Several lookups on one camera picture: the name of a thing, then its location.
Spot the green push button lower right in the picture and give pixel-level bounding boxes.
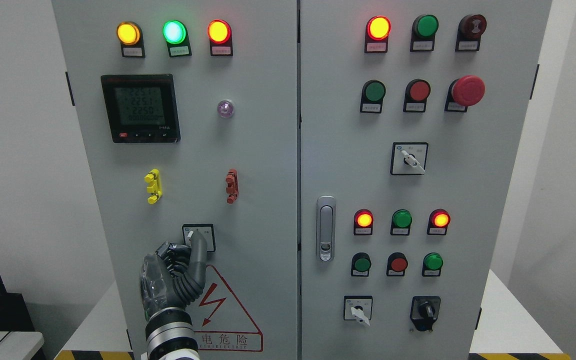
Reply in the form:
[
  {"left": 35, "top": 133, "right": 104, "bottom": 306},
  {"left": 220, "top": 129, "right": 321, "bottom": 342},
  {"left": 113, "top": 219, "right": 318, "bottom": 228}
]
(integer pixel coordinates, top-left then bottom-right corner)
[{"left": 422, "top": 252, "right": 444, "bottom": 277}]

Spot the red lit indicator light left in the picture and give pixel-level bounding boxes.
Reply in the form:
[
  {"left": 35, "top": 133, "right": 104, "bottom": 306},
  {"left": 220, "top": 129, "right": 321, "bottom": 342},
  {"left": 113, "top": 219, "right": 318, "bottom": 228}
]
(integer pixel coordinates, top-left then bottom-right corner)
[{"left": 206, "top": 19, "right": 233, "bottom": 57}]

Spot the small purple indicator lamp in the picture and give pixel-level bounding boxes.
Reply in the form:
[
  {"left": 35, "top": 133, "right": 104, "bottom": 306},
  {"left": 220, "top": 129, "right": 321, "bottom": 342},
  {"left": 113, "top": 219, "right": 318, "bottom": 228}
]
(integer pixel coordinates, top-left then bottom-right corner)
[{"left": 217, "top": 99, "right": 235, "bottom": 119}]

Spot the upper right rotary selector switch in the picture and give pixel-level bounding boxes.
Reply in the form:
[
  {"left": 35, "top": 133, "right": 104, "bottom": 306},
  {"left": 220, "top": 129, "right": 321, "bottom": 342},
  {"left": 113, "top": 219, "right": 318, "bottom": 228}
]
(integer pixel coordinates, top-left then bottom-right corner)
[{"left": 390, "top": 142, "right": 429, "bottom": 176}]

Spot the white side table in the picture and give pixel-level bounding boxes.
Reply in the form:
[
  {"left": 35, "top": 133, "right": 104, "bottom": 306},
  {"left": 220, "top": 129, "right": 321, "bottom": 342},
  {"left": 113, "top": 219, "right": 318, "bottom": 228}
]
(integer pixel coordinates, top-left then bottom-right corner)
[{"left": 0, "top": 332, "right": 44, "bottom": 360}]

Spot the yellow indicator light top left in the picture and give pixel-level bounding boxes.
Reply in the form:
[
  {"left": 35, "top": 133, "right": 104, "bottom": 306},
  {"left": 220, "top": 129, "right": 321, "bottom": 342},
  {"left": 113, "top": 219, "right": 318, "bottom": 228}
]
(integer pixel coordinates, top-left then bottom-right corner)
[{"left": 116, "top": 22, "right": 146, "bottom": 59}]

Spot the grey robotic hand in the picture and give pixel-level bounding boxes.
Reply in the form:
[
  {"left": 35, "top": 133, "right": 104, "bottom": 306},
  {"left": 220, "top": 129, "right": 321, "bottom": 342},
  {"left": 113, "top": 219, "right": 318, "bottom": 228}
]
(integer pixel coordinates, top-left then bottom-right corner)
[{"left": 141, "top": 230, "right": 208, "bottom": 321}]

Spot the yellow terminal connector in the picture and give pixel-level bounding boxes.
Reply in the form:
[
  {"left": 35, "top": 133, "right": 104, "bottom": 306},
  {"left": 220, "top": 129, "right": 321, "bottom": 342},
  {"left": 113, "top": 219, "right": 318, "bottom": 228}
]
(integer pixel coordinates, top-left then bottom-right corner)
[{"left": 144, "top": 168, "right": 163, "bottom": 205}]

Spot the red lit indicator lower right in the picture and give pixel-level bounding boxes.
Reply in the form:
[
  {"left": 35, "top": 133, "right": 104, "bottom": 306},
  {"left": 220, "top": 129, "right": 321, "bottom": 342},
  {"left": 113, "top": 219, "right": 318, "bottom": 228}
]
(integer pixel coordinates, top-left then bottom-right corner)
[{"left": 426, "top": 208, "right": 451, "bottom": 236}]

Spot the red push button lower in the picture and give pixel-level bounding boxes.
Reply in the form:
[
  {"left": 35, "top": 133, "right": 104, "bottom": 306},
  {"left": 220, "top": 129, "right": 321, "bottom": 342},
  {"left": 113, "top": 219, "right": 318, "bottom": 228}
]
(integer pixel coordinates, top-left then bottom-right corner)
[{"left": 385, "top": 251, "right": 409, "bottom": 277}]

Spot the green lit indicator light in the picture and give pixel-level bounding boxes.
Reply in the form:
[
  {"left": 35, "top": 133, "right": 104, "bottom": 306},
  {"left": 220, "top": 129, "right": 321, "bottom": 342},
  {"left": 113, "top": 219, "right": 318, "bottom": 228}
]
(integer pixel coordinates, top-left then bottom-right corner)
[{"left": 162, "top": 20, "right": 192, "bottom": 58}]

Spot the red push button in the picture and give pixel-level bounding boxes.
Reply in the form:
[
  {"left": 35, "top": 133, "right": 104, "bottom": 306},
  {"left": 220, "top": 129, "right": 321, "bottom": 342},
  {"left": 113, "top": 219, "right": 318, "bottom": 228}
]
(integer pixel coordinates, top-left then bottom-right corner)
[
  {"left": 385, "top": 251, "right": 409, "bottom": 277},
  {"left": 402, "top": 79, "right": 431, "bottom": 113}
]

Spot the dark red buzzer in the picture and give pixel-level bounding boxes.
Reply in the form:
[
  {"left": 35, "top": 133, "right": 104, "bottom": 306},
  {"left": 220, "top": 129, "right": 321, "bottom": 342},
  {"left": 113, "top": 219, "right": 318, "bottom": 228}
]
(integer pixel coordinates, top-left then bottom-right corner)
[{"left": 455, "top": 14, "right": 487, "bottom": 52}]

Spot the red lit indicator top right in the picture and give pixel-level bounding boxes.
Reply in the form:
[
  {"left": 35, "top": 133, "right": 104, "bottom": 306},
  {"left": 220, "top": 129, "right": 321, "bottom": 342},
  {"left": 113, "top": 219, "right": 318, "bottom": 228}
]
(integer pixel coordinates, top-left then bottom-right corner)
[{"left": 364, "top": 15, "right": 392, "bottom": 54}]

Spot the red lit indicator lower left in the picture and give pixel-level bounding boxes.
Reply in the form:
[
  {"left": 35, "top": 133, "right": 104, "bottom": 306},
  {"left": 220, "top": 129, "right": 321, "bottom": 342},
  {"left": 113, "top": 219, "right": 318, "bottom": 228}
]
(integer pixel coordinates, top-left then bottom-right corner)
[{"left": 353, "top": 209, "right": 374, "bottom": 236}]

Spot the black digital power meter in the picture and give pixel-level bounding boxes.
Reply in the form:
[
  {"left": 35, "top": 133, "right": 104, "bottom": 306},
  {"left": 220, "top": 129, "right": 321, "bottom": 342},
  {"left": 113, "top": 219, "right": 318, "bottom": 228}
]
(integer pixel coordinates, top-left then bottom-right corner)
[{"left": 100, "top": 73, "right": 181, "bottom": 144}]

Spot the silver door latch handle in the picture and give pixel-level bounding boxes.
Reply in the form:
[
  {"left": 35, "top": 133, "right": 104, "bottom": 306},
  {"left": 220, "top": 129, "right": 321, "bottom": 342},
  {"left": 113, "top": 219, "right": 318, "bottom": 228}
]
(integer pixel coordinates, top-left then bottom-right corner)
[{"left": 316, "top": 195, "right": 337, "bottom": 262}]

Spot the door rotary selector switch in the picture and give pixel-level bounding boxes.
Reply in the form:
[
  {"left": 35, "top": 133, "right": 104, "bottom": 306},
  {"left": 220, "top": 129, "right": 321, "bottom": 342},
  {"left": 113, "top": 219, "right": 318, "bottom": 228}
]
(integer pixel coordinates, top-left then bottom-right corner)
[{"left": 182, "top": 223, "right": 216, "bottom": 253}]

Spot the red high voltage warning sticker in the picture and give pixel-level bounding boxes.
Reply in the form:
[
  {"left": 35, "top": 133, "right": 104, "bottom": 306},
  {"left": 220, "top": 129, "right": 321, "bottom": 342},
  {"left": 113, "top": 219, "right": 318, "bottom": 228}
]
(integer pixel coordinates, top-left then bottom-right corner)
[{"left": 186, "top": 264, "right": 264, "bottom": 353}]

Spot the green push button upper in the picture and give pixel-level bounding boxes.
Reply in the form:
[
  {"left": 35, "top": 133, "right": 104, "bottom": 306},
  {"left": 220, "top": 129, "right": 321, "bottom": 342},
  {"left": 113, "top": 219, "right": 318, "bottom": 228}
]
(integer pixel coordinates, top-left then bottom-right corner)
[{"left": 359, "top": 79, "right": 386, "bottom": 114}]

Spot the grey cabinet door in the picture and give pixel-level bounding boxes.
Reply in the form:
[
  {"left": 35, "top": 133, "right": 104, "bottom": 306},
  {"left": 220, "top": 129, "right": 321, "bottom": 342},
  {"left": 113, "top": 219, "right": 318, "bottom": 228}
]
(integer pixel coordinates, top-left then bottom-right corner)
[
  {"left": 52, "top": 0, "right": 298, "bottom": 360},
  {"left": 300, "top": 0, "right": 552, "bottom": 360}
]

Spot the red push button upper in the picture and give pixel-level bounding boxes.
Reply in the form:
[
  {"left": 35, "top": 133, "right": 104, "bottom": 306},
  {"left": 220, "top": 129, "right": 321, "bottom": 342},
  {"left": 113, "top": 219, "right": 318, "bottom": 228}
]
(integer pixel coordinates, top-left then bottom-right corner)
[{"left": 402, "top": 79, "right": 431, "bottom": 113}]

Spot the black rotary knob switch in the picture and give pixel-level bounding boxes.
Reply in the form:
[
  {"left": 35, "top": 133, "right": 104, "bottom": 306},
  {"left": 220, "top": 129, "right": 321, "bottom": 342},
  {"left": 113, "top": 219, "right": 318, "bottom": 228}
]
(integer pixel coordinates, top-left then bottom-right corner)
[{"left": 409, "top": 295, "right": 441, "bottom": 332}]

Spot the red emergency stop button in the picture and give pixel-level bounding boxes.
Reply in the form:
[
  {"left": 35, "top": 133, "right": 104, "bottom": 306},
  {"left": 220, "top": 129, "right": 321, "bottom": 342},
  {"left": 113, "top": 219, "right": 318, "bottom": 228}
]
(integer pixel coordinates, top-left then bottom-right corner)
[{"left": 445, "top": 75, "right": 486, "bottom": 113}]

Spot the green push button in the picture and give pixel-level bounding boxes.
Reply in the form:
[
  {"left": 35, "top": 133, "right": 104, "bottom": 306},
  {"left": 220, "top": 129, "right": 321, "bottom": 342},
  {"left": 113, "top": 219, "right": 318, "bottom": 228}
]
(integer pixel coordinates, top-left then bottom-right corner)
[
  {"left": 350, "top": 251, "right": 371, "bottom": 277},
  {"left": 422, "top": 252, "right": 444, "bottom": 277},
  {"left": 359, "top": 79, "right": 386, "bottom": 114}
]

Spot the green indicator top right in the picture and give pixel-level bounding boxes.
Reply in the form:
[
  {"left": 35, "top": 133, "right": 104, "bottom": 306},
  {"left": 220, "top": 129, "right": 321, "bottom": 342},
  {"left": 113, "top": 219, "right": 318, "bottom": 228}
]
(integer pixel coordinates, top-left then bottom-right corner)
[{"left": 409, "top": 13, "right": 439, "bottom": 52}]

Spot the grey right cabinet door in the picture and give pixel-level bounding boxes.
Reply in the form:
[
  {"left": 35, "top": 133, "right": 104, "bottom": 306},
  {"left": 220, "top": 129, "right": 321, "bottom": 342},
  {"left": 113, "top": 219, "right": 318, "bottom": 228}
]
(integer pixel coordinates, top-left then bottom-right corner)
[{"left": 300, "top": 0, "right": 552, "bottom": 360}]

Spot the green push button lower left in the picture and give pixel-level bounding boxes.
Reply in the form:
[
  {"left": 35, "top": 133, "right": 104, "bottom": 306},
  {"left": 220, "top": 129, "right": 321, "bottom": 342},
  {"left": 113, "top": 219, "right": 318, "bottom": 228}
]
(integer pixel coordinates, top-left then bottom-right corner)
[{"left": 350, "top": 251, "right": 371, "bottom": 277}]

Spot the red terminal connector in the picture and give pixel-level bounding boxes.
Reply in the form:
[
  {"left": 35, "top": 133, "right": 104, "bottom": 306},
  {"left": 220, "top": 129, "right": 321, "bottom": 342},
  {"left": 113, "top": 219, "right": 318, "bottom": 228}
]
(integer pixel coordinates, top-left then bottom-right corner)
[{"left": 225, "top": 168, "right": 239, "bottom": 205}]

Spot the green indicator lower middle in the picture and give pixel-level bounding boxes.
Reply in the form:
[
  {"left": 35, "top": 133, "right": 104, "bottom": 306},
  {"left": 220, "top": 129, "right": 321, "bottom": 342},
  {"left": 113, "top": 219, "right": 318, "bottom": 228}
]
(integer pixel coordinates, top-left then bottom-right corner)
[{"left": 390, "top": 209, "right": 413, "bottom": 236}]

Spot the lower white rotary selector switch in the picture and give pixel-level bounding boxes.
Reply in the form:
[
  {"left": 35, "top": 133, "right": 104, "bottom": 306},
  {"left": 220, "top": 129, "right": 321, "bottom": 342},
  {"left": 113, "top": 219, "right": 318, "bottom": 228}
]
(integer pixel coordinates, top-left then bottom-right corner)
[{"left": 343, "top": 295, "right": 373, "bottom": 327}]

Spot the grey left cabinet door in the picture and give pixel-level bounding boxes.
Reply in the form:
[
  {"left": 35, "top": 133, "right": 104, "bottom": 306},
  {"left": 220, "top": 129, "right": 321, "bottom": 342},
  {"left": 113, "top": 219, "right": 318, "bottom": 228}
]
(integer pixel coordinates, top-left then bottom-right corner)
[{"left": 52, "top": 0, "right": 298, "bottom": 360}]

